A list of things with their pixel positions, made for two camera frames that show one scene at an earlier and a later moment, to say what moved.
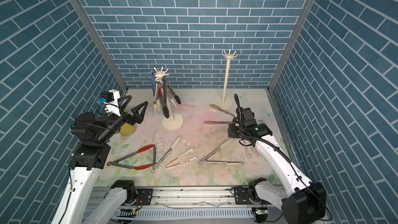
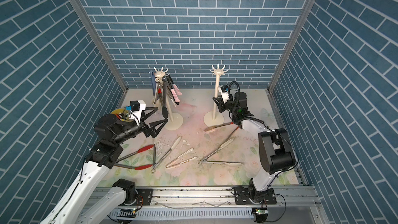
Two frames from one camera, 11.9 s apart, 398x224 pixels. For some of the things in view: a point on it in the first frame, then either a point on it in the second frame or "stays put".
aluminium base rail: (198, 203) stays put
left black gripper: (132, 120) to (147, 131)
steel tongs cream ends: (204, 161) stays put
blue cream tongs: (153, 80) stays put
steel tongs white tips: (155, 165) stays put
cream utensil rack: (222, 101) to (215, 119)
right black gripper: (231, 130) to (221, 106)
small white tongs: (169, 165) stays put
